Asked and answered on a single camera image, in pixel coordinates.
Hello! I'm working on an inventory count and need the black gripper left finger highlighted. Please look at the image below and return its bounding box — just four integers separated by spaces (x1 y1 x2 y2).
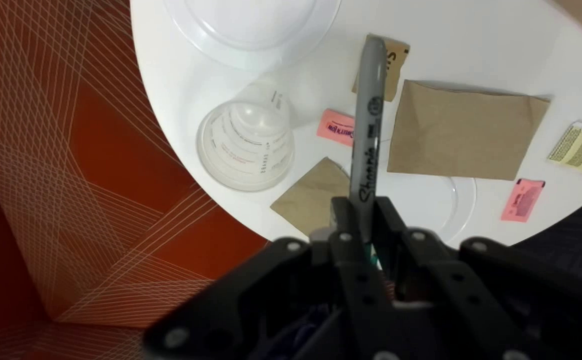
330 198 399 360

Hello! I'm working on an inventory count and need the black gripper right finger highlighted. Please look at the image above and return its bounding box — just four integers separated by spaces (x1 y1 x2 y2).
372 198 553 360

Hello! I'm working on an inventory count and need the green capped grey marker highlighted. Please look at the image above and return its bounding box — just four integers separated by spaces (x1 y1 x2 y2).
350 36 387 266

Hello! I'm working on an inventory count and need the brown paper napkin by cup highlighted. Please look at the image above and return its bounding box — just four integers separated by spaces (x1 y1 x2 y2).
273 157 350 235

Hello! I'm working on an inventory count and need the pink sweetener packet near cup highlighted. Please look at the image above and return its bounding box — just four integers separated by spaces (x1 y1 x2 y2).
316 110 354 146

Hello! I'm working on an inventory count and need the transparent plastic cup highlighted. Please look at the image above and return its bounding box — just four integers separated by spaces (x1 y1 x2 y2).
197 79 294 191

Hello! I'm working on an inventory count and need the pink sweetener packet far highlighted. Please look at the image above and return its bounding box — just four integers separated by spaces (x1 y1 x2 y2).
501 178 547 222

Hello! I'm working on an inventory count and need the brown paper napkin centre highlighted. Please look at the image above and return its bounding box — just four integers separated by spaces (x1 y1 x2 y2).
388 79 550 180

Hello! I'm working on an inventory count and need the round white table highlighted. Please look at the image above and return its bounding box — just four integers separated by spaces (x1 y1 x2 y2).
130 0 582 244

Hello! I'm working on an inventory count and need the small brown sugar packet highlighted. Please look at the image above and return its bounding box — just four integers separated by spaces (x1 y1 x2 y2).
353 33 411 102

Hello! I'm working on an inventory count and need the clear plastic plate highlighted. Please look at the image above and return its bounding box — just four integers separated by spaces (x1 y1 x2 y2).
162 0 342 70

